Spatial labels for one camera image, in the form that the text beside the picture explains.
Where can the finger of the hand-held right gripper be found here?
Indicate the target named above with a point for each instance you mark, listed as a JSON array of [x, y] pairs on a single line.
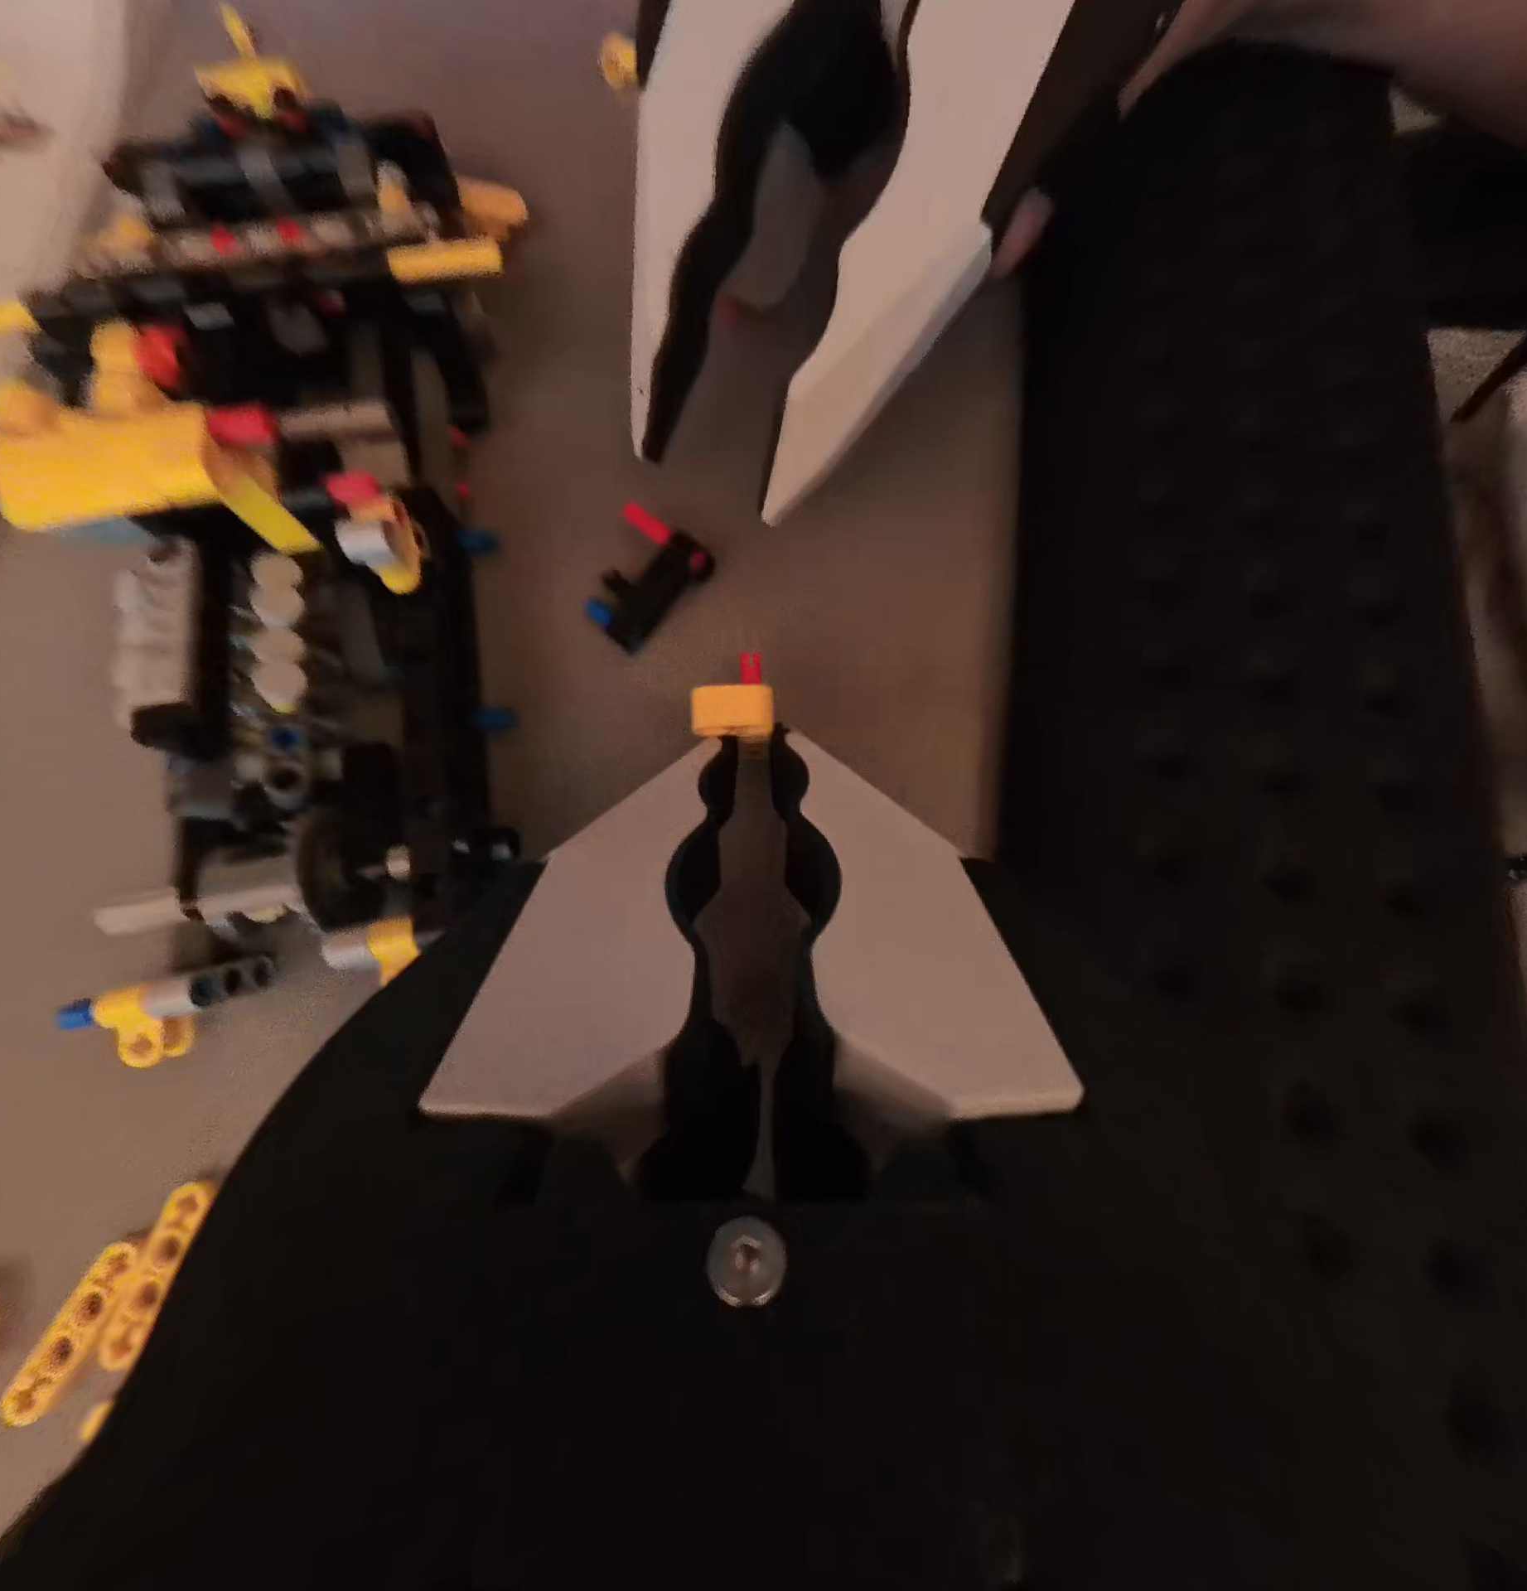
[[936, 187], [682, 149]]

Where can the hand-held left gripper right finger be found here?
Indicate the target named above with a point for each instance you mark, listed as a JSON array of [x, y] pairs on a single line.
[[936, 995]]

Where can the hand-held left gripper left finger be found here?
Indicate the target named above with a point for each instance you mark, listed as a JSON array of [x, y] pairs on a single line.
[[576, 995]]

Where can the yellow lego angled beam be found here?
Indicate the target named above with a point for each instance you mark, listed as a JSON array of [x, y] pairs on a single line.
[[731, 708]]

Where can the black lego connector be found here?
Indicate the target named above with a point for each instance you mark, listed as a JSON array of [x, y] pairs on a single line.
[[656, 584]]

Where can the lego car model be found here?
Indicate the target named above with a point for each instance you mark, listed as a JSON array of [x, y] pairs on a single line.
[[278, 560]]

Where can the person's right forearm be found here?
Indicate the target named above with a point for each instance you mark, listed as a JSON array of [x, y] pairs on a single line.
[[1397, 50]]

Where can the yellow lego pin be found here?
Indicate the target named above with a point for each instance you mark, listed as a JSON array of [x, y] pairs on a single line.
[[618, 59]]

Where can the loose yellow lego beams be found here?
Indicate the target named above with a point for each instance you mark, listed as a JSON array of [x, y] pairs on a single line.
[[104, 1317]]

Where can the person's right hand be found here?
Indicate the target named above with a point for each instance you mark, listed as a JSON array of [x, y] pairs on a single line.
[[1026, 231]]

